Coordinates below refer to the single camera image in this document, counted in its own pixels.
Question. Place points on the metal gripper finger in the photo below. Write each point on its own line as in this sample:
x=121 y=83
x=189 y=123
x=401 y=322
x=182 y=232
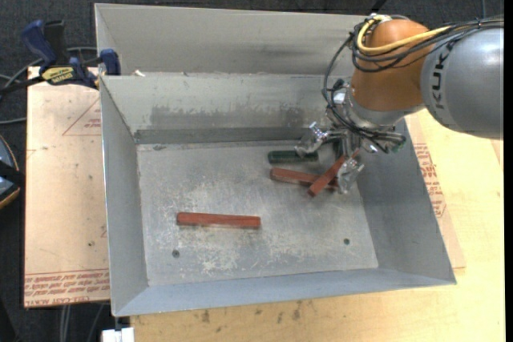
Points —
x=348 y=174
x=313 y=137

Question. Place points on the red-brown flat block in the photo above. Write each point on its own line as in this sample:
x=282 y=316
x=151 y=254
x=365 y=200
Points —
x=290 y=175
x=322 y=182
x=218 y=220

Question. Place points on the dark green flat block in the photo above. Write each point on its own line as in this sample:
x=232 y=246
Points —
x=282 y=157

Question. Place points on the grey metal bin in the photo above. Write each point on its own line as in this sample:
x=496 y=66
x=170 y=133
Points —
x=248 y=212

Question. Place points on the brown cardboard board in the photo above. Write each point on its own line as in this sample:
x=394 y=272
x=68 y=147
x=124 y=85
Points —
x=64 y=180

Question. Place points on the black cylinder on white bracket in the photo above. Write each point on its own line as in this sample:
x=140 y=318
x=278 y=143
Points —
x=341 y=94

